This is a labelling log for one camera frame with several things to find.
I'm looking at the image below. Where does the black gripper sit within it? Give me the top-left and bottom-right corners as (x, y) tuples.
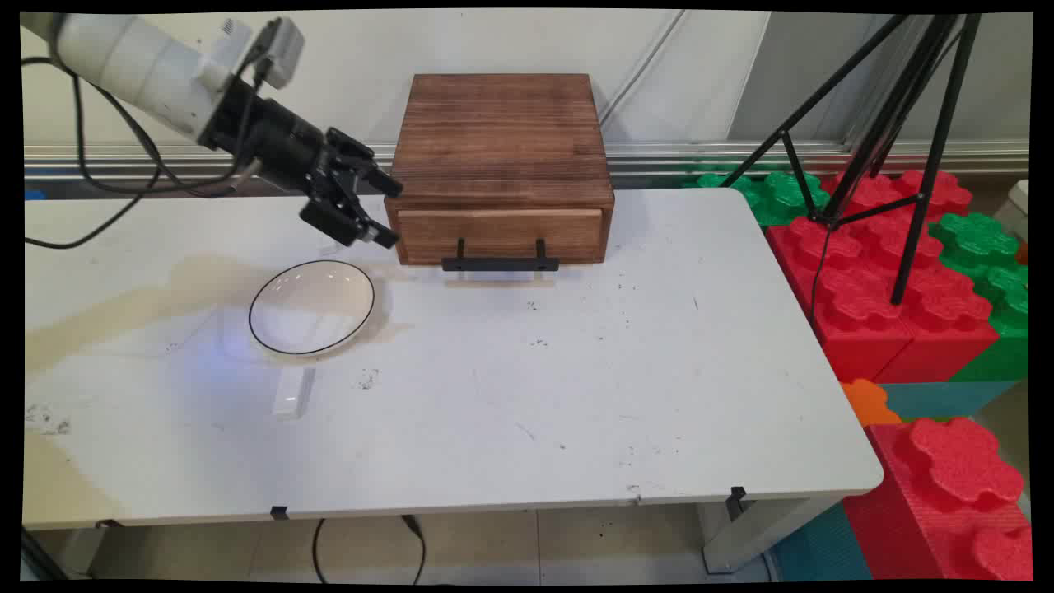
(200, 77), (405, 250)

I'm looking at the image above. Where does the wooden drawer with black handle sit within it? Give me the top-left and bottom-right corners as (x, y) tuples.
(396, 208), (605, 273)

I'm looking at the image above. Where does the white plate with black rim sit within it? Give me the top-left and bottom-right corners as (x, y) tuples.
(248, 259), (377, 358)

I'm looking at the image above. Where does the dark wooden drawer cabinet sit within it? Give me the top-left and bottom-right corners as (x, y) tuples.
(384, 73), (616, 267)

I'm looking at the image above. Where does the small white rectangular block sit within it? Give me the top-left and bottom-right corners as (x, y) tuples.
(272, 367), (316, 420)

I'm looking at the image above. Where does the green foam block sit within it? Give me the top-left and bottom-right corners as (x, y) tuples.
(682, 169), (834, 228)
(929, 212), (1031, 382)

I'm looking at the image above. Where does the white table leg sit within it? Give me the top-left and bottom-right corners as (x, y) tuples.
(697, 496), (842, 576)

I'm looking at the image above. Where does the large red foam block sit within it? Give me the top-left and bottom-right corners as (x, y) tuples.
(765, 169), (1002, 385)

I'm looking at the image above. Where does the black tripod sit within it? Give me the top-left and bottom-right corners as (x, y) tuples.
(720, 12), (983, 306)

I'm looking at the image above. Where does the orange foam block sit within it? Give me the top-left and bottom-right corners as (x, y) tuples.
(839, 378), (905, 428)

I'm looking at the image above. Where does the teal foam block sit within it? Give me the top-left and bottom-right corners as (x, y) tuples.
(876, 380), (1023, 423)
(769, 502), (874, 582)

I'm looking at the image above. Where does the white object at edge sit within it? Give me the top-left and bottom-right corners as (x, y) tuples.
(991, 179), (1031, 240)

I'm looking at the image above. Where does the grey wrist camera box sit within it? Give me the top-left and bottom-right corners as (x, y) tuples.
(252, 17), (306, 91)

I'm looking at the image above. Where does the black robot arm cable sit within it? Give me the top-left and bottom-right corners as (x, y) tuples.
(23, 56), (273, 250)

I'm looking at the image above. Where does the aluminium wall rail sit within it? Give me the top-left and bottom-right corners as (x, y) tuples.
(24, 140), (1031, 180)

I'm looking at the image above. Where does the black floor cable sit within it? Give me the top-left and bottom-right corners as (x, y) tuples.
(310, 515), (428, 586)

